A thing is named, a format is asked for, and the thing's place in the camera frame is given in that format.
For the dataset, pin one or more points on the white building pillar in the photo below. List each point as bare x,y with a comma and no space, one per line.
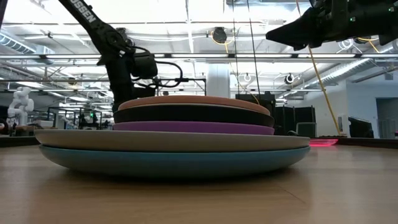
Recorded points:
217,81

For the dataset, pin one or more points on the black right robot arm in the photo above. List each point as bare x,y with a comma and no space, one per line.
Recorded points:
388,21

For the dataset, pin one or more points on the black plastic plate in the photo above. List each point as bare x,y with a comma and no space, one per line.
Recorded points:
192,114

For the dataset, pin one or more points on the black metal frame rig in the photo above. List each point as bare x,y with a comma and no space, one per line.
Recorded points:
196,80

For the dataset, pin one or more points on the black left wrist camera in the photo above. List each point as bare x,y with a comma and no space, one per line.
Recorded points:
144,64

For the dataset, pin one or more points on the small black ceiling reel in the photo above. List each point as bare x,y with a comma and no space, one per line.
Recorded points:
289,78

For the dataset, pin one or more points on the black workbench frame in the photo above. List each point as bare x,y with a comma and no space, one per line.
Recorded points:
79,109

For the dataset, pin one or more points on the grey box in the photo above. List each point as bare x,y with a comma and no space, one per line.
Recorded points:
306,129

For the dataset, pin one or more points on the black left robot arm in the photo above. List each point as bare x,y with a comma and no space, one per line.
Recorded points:
93,21

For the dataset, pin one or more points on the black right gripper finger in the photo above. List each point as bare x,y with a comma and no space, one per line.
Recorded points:
301,47
289,31

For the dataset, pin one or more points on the purple plastic plate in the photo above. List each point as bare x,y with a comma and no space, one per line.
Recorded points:
192,127

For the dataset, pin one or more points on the orange plastic plate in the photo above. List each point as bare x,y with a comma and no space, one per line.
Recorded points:
192,100

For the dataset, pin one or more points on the grey door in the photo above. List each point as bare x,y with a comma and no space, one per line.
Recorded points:
387,116

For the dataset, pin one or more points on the grey plastic plate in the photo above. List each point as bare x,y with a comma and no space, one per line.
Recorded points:
171,141

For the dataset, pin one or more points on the blue plastic plate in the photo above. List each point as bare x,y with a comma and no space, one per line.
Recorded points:
174,165

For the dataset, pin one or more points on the grey horizontal metal bar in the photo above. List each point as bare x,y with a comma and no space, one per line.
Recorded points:
46,80

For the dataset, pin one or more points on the low black partition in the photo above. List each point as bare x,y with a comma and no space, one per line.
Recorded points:
295,115

